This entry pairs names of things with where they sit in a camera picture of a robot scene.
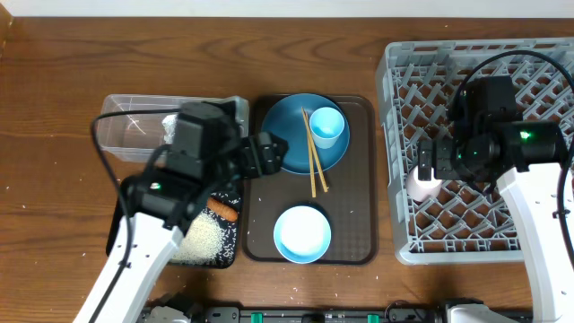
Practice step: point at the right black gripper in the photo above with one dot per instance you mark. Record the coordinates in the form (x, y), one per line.
(444, 148)

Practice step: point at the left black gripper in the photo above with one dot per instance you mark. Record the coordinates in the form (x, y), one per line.
(249, 148)

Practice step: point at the pink cup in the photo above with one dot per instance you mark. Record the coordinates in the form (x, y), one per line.
(421, 190)

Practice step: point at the orange carrot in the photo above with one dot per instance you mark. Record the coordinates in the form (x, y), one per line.
(224, 211)

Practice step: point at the light blue cup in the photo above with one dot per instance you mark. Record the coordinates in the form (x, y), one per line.
(326, 125)

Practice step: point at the light blue bowl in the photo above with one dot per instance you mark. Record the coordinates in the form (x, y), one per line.
(302, 234)

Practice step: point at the white napkin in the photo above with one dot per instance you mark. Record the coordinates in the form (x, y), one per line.
(169, 125)

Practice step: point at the white rice pile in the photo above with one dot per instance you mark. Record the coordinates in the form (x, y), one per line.
(211, 241)

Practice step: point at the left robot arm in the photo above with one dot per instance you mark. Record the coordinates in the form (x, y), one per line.
(204, 151)

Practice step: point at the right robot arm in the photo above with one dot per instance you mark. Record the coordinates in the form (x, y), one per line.
(527, 162)

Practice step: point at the grey dishwasher rack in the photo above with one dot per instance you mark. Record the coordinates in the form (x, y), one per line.
(416, 81)

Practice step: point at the black waste tray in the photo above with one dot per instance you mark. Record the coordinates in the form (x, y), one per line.
(160, 220)

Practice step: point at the dark blue plate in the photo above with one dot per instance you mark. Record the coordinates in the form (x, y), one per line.
(284, 119)

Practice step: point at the left wooden chopstick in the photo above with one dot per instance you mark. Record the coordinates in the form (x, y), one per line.
(310, 154)

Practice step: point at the wooden chopstick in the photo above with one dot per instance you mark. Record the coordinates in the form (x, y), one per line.
(310, 154)
(317, 164)

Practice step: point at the right wooden chopstick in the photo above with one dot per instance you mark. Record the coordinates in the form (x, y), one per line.
(317, 164)

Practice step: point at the brown serving tray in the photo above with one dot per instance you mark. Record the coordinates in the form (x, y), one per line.
(350, 205)

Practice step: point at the clear plastic bin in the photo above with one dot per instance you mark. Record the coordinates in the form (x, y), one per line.
(132, 138)

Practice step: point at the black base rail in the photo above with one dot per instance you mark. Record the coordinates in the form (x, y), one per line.
(178, 308)

